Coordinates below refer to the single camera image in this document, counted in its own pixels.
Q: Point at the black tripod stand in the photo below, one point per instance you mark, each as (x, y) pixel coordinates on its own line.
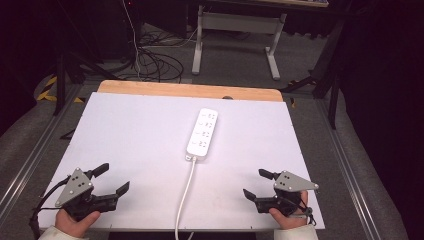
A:
(60, 83)

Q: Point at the white power strip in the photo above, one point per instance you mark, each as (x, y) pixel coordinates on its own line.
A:
(202, 133)

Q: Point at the aluminium floor rail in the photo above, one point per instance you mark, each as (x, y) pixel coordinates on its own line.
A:
(36, 150)
(346, 166)

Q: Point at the person's left hand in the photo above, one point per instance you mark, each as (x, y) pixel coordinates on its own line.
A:
(74, 224)

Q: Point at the white metal desk frame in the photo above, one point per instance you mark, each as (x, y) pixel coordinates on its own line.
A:
(233, 21)

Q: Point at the white table cover board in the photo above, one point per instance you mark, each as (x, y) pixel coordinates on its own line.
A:
(133, 140)

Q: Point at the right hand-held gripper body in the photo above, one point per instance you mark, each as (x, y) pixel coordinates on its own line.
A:
(290, 184)

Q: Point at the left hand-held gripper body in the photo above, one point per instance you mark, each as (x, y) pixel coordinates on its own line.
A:
(74, 187)

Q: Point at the black metal stand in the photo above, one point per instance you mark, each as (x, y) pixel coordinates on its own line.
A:
(333, 83)

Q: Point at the person's right hand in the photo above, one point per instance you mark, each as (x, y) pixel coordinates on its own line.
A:
(289, 220)

